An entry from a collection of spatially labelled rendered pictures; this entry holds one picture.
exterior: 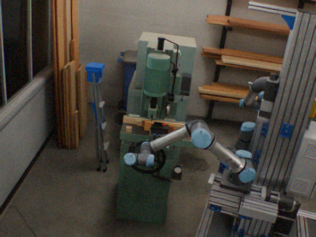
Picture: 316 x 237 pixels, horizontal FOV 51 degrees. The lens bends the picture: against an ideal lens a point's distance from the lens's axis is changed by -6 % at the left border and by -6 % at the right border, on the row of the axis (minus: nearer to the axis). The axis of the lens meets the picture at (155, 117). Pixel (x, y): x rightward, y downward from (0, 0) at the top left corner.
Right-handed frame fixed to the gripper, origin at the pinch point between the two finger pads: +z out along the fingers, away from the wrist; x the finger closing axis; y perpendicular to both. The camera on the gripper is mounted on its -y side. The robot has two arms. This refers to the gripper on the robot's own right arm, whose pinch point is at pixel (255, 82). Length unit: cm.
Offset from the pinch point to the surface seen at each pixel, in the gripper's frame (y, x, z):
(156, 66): -33, -90, -63
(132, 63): 15, -132, 112
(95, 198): 104, -155, -48
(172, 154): 38, -78, -70
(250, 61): 17, 20, 131
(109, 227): 107, -134, -84
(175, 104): 8, -77, -39
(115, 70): 44, -167, 176
